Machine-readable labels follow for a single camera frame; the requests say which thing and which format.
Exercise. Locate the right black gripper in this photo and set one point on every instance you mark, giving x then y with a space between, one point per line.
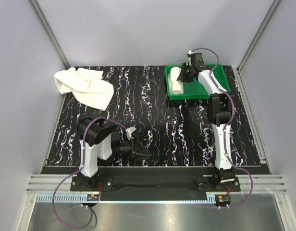
185 72

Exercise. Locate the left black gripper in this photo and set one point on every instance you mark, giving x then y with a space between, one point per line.
134 149

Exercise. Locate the white towel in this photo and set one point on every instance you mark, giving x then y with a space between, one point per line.
87 86
176 87

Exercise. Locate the green plastic tray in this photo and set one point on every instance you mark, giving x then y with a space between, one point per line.
195 90

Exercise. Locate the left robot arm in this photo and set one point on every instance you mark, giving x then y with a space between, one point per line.
102 138

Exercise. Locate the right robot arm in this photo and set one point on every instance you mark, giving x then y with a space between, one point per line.
220 113

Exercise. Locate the black marble pattern mat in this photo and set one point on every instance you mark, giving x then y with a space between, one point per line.
177 133

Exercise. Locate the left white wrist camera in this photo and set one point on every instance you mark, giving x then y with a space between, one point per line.
130 132

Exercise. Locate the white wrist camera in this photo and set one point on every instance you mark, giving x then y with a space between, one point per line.
190 61
130 132

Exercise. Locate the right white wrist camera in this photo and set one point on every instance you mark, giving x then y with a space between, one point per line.
190 61

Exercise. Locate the right aluminium frame post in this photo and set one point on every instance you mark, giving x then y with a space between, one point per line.
262 27

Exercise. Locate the aluminium frame post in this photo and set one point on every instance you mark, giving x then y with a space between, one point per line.
49 32
262 27

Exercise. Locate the white slotted cable duct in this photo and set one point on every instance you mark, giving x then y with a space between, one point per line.
68 197

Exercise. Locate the left aluminium frame post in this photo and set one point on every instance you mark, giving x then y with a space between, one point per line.
49 32

